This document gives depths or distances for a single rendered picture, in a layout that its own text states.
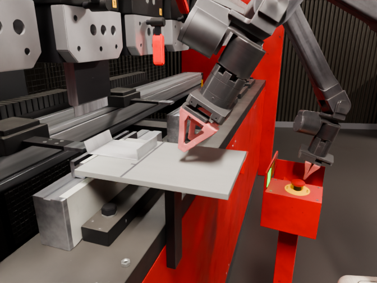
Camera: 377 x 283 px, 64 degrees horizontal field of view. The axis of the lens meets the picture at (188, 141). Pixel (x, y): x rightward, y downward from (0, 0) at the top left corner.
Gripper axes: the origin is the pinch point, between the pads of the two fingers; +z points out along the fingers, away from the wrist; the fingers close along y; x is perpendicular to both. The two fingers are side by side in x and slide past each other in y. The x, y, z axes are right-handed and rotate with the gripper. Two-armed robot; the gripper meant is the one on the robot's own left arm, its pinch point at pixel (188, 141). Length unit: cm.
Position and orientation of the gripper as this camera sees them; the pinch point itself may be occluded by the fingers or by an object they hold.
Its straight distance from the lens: 53.6
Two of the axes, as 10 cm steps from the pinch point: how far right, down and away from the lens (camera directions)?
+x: 8.2, 5.6, -0.9
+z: -4.8, 7.7, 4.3
